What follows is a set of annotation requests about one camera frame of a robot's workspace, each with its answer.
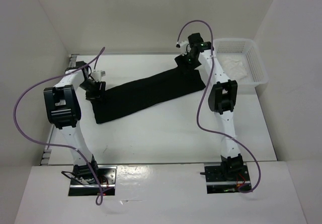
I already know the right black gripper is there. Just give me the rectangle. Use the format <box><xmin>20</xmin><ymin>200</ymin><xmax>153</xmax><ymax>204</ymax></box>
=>
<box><xmin>174</xmin><ymin>50</ymin><xmax>201</xmax><ymax>77</ymax></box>

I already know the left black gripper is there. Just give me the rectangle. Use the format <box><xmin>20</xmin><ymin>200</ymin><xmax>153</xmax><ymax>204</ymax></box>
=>
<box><xmin>78</xmin><ymin>80</ymin><xmax>106</xmax><ymax>104</ymax></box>

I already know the black tank top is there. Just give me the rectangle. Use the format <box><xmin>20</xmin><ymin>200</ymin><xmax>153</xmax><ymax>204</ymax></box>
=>
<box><xmin>92</xmin><ymin>67</ymin><xmax>205</xmax><ymax>124</ymax></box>

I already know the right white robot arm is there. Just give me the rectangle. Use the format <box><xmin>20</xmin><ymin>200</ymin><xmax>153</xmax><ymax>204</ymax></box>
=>
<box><xmin>175</xmin><ymin>33</ymin><xmax>244</xmax><ymax>180</ymax></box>

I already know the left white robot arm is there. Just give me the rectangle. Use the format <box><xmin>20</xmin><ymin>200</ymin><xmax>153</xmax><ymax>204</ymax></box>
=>
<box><xmin>43</xmin><ymin>61</ymin><xmax>106</xmax><ymax>184</ymax></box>

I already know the white tank top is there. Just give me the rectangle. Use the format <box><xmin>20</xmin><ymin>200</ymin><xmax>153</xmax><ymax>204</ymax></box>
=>
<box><xmin>218</xmin><ymin>56</ymin><xmax>248</xmax><ymax>81</ymax></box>

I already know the white plastic basket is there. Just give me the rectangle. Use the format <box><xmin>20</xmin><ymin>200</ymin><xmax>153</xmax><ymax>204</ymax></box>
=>
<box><xmin>213</xmin><ymin>38</ymin><xmax>268</xmax><ymax>87</ymax></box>

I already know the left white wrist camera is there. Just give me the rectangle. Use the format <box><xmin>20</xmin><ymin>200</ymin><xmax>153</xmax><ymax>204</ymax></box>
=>
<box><xmin>91</xmin><ymin>70</ymin><xmax>106</xmax><ymax>82</ymax></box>

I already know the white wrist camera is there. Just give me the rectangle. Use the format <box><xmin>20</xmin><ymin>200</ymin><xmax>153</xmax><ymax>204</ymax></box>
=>
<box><xmin>91</xmin><ymin>70</ymin><xmax>106</xmax><ymax>82</ymax></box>
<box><xmin>176</xmin><ymin>40</ymin><xmax>190</xmax><ymax>55</ymax></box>

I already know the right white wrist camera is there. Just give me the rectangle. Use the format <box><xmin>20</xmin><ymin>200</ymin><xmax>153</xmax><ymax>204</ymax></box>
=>
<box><xmin>176</xmin><ymin>40</ymin><xmax>190</xmax><ymax>55</ymax></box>

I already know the aluminium table edge rail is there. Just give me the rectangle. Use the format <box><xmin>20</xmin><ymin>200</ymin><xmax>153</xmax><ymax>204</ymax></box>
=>
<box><xmin>39</xmin><ymin>54</ymin><xmax>78</xmax><ymax>166</ymax></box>

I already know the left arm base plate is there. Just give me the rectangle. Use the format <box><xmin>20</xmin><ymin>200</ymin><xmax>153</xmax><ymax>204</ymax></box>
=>
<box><xmin>61</xmin><ymin>165</ymin><xmax>117</xmax><ymax>196</ymax></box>

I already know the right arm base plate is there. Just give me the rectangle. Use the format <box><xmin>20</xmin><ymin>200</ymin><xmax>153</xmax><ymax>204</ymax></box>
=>
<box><xmin>200</xmin><ymin>163</ymin><xmax>252</xmax><ymax>194</ymax></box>

